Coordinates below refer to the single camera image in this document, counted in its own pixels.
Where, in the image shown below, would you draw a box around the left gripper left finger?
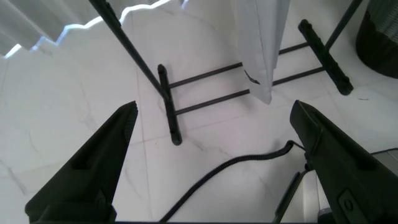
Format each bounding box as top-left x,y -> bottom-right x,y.
24,100 -> 139,223

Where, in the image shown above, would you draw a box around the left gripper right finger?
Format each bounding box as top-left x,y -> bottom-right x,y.
289,99 -> 398,224

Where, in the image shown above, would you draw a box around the pale grey shorts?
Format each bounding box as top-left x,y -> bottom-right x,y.
231,0 -> 292,105

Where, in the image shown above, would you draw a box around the black clothes rack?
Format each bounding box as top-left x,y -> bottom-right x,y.
88,0 -> 364,146

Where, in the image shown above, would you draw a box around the white laundry basket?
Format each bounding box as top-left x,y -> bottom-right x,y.
356,0 -> 398,79

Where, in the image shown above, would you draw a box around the white curtain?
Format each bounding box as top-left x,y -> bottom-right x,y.
0,0 -> 187,57

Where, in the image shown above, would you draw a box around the black cable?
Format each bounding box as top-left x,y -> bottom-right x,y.
159,139 -> 307,223

